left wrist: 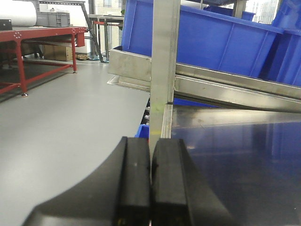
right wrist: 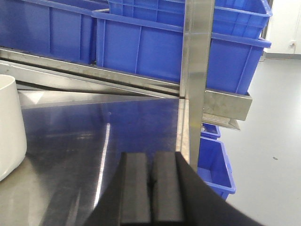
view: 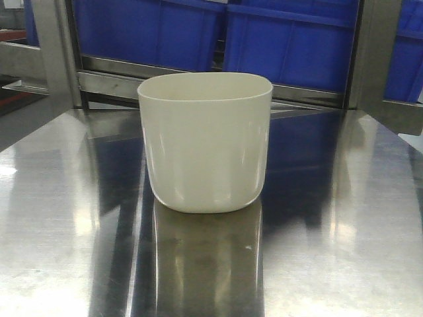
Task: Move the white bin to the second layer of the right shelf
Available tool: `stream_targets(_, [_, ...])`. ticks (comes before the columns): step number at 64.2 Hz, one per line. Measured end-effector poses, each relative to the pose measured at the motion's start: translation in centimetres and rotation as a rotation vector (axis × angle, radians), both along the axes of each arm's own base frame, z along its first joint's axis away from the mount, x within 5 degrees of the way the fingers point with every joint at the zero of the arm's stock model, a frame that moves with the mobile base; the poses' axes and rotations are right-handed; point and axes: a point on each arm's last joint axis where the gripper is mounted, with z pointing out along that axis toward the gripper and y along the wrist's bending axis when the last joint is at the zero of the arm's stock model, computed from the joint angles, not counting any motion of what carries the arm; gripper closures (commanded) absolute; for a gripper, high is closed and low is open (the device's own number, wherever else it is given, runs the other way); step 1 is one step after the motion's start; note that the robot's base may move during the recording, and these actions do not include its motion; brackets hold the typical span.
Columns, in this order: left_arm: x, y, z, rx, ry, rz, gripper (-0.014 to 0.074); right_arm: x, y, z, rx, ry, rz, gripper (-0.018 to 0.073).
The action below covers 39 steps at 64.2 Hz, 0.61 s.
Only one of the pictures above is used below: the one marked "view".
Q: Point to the stainless steel shelf frame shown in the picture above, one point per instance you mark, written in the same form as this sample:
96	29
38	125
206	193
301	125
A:
58	69

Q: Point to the blue crate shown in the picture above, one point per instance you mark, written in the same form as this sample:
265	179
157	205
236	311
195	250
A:
173	34
304	44
404	81

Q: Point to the white plastic trash bin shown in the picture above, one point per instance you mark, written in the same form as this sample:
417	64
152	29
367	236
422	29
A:
206	139

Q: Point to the blue crate behind left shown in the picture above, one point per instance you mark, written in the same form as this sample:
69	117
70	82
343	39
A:
173	34

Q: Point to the blue crate far right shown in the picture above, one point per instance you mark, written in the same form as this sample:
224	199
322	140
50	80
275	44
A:
404	81

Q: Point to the blue crate behind right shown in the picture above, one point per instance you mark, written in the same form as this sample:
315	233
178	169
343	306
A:
304	44

